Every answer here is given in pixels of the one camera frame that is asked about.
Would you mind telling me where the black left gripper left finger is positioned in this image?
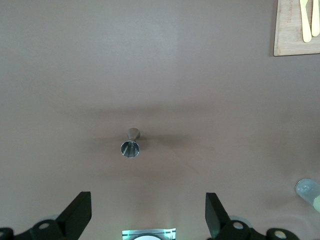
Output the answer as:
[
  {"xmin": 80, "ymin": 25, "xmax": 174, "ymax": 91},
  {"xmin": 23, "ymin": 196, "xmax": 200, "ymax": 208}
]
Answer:
[{"xmin": 0, "ymin": 191, "xmax": 93, "ymax": 240}]

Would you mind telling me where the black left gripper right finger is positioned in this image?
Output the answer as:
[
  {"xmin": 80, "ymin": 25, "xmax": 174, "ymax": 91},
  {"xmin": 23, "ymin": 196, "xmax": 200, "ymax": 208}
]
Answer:
[{"xmin": 205, "ymin": 192, "xmax": 305, "ymax": 240}]

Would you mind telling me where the steel measuring jigger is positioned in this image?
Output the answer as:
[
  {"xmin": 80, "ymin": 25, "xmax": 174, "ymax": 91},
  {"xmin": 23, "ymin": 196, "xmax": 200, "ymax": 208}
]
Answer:
[{"xmin": 120, "ymin": 127, "xmax": 142, "ymax": 159}]

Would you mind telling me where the green sleeved glass bottle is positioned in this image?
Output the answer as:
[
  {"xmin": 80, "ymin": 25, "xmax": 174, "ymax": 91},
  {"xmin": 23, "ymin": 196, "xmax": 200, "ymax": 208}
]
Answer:
[{"xmin": 295, "ymin": 177, "xmax": 320, "ymax": 214}]

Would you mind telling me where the brown table cover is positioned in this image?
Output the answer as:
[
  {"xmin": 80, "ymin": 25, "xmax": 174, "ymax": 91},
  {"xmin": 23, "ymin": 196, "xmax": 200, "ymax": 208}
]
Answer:
[{"xmin": 0, "ymin": 0, "xmax": 320, "ymax": 240}]

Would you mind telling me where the wooden cutting board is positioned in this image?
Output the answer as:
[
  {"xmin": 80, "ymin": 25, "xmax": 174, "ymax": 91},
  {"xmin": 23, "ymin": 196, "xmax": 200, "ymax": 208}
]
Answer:
[{"xmin": 272, "ymin": 0, "xmax": 320, "ymax": 57}]

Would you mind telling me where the yellow plastic knife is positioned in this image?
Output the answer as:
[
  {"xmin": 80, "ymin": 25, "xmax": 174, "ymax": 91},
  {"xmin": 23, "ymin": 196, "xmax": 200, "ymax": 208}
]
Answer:
[{"xmin": 299, "ymin": 0, "xmax": 313, "ymax": 44}]

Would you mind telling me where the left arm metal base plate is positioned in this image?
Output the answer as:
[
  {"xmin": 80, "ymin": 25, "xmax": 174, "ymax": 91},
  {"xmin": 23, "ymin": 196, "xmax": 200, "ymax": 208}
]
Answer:
[{"xmin": 121, "ymin": 227, "xmax": 177, "ymax": 240}]

